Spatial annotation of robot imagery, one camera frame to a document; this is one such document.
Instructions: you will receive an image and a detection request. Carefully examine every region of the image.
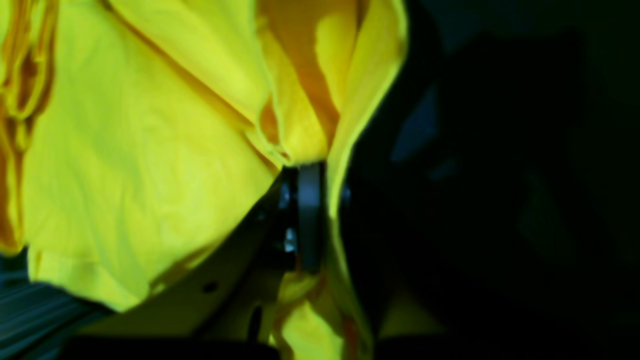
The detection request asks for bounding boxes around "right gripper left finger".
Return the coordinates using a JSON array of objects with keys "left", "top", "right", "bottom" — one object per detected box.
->
[{"left": 60, "top": 162, "right": 326, "bottom": 360}]

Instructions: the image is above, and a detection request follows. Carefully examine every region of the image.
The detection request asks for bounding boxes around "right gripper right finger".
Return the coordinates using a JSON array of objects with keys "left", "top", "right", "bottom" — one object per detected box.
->
[{"left": 339, "top": 172, "right": 639, "bottom": 360}]

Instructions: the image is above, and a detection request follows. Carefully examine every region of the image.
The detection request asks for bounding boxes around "yellow t-shirt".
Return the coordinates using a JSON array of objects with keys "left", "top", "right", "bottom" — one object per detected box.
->
[{"left": 1, "top": 0, "right": 409, "bottom": 360}]

